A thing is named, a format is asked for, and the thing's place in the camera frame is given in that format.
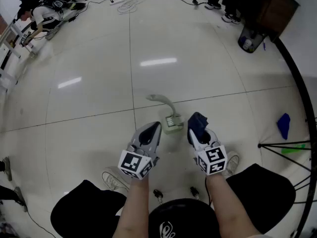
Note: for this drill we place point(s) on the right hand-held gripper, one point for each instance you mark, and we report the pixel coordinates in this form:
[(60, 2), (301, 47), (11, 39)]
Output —
[(213, 160)]

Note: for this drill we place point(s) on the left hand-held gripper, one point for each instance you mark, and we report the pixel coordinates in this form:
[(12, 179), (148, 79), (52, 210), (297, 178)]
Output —
[(135, 163)]

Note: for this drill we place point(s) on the dark blue wiping cloth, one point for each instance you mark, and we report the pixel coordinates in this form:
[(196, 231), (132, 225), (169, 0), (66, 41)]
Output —
[(196, 123)]

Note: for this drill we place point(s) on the person's left forearm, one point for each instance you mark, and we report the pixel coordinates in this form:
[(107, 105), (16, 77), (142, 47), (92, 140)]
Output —
[(133, 207)]

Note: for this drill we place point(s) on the person's right forearm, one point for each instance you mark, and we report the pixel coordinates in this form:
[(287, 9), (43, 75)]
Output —
[(227, 207)]

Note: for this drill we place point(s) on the person's right white shoe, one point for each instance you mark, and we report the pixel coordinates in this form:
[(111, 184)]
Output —
[(232, 161)]

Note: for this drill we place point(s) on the person's white shoe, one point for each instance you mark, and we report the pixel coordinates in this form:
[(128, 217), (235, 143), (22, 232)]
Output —
[(232, 161), (112, 178)]

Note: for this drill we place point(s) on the stool caster wheel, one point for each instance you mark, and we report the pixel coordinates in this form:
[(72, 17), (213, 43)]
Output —
[(194, 192), (158, 195)]

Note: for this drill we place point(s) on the person's left white shoe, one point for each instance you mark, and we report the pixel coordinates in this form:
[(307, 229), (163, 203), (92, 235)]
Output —
[(112, 178)]

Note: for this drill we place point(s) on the black tripod stand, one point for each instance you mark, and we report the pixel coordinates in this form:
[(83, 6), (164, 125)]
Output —
[(259, 145)]

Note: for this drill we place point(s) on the person's right leg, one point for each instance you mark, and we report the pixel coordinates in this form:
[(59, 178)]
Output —
[(262, 192)]

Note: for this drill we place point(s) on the person's leg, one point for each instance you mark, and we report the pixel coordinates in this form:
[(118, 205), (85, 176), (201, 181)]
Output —
[(262, 192), (84, 207)]

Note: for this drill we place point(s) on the black printed garment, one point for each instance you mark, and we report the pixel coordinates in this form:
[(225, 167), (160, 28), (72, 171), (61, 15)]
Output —
[(183, 214)]

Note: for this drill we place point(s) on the bright blue cloth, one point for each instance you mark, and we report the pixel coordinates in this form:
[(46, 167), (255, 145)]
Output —
[(284, 125)]

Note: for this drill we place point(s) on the green plastic object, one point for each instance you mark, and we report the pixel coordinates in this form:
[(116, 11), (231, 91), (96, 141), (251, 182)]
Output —
[(292, 149)]

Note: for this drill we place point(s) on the person's left leg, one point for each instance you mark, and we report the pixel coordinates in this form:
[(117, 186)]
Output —
[(84, 207)]

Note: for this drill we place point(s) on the blue pen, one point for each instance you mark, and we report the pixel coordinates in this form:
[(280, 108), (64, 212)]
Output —
[(264, 44)]

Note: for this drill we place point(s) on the black mesh waste bin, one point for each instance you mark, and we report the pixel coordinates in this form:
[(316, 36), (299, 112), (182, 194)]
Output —
[(258, 37)]

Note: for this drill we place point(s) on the white power strip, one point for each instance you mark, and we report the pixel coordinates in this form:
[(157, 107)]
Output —
[(117, 1)]

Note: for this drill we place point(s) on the brown wooden cabinet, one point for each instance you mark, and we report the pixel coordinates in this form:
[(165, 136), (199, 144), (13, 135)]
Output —
[(277, 11)]

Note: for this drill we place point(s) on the black curved hoop frame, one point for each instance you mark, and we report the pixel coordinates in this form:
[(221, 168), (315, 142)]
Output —
[(301, 83)]

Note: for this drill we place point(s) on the white table frame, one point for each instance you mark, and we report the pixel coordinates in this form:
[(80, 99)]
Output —
[(15, 51)]

